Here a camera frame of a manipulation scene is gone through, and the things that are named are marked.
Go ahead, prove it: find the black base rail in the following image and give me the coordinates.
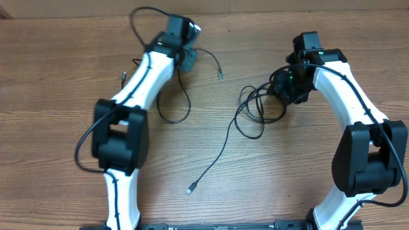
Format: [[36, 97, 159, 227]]
[[79, 218, 364, 230]]

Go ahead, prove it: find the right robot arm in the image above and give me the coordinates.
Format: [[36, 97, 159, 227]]
[[267, 31, 408, 229]]

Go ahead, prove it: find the black usb cable bundle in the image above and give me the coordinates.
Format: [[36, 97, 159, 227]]
[[185, 82, 288, 196]]

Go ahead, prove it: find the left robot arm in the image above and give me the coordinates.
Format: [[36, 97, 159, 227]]
[[91, 14, 201, 229]]

